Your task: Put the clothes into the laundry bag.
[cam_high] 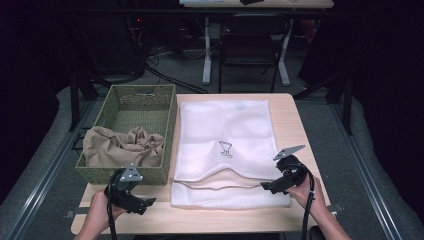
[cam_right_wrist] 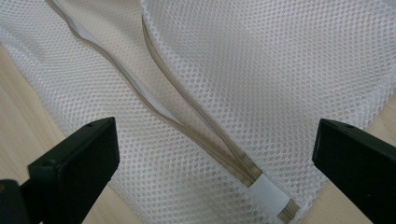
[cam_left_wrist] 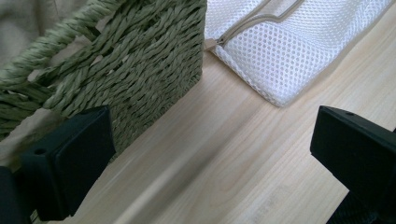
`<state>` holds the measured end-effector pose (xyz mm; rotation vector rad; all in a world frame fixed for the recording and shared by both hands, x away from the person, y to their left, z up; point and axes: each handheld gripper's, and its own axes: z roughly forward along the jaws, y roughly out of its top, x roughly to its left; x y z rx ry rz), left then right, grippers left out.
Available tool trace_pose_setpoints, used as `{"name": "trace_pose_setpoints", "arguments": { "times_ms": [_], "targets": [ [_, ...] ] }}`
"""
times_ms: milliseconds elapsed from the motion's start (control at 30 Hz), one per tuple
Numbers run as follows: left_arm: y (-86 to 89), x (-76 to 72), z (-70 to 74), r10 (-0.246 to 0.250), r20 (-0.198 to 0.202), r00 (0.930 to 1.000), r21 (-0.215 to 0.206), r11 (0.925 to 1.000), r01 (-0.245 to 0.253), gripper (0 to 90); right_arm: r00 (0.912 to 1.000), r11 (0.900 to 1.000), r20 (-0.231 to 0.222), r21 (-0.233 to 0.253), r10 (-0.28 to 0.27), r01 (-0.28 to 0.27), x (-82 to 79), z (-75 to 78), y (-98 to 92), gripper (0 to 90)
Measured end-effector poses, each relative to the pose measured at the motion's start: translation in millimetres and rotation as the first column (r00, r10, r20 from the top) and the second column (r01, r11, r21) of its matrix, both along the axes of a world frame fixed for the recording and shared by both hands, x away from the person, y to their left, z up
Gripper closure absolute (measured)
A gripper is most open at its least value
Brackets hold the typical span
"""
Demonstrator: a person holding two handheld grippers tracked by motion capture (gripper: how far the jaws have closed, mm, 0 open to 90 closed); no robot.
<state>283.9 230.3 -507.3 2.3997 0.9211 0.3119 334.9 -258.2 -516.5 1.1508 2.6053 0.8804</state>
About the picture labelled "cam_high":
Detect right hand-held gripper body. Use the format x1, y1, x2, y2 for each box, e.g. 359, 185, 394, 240
273, 144, 309, 188

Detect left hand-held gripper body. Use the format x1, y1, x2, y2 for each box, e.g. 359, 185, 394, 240
104, 163, 144, 214

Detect beige cloth garment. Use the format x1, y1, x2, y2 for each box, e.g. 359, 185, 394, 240
82, 125, 166, 168

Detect white cloth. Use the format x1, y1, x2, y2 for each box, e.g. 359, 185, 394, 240
170, 99, 293, 211

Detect green woven basket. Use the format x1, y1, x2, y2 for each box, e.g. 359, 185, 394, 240
74, 84, 178, 186

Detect person's right hand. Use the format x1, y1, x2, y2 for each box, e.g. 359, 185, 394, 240
286, 174, 326, 214

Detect person's left hand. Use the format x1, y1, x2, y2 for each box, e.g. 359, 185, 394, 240
87, 190, 128, 234

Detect black metal stand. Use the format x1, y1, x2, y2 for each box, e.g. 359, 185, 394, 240
293, 66, 355, 136
68, 71, 103, 133

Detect black folding chair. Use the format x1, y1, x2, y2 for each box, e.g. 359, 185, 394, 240
218, 13, 292, 94

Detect white-legged desk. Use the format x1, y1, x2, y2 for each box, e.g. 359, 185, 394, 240
179, 0, 335, 87

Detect black computer case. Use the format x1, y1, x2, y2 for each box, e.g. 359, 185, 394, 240
94, 14, 148, 77

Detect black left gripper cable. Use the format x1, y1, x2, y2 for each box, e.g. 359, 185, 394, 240
106, 169, 118, 240

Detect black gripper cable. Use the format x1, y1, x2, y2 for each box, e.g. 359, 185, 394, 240
106, 169, 118, 240
300, 168, 316, 240

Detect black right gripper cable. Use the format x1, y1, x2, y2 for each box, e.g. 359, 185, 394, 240
300, 168, 316, 240

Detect grey metal table bracket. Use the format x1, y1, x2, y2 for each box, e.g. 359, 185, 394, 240
64, 207, 90, 219
326, 203, 345, 215

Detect grey metal floor rail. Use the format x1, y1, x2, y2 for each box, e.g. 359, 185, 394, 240
5, 99, 98, 240
329, 103, 403, 240

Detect black floor cable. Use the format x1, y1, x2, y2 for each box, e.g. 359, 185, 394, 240
144, 64, 210, 95

